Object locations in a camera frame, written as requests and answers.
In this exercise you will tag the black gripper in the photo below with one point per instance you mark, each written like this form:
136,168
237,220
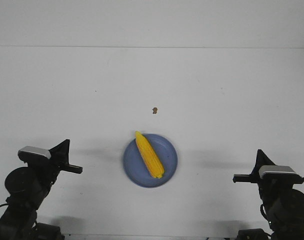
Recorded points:
270,186
47,171

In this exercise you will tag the blue round plate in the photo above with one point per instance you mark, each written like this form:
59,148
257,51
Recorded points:
136,170

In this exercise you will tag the yellow corn cob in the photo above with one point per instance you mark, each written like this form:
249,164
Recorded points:
149,156

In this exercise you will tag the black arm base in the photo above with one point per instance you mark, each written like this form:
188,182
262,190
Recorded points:
44,231
252,234

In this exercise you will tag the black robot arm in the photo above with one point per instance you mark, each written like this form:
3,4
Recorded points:
209,195
28,186

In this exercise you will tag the small brown table stain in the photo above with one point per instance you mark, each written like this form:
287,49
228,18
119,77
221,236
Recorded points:
154,110

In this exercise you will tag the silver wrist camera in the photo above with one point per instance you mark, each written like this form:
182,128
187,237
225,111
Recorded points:
31,154
279,171

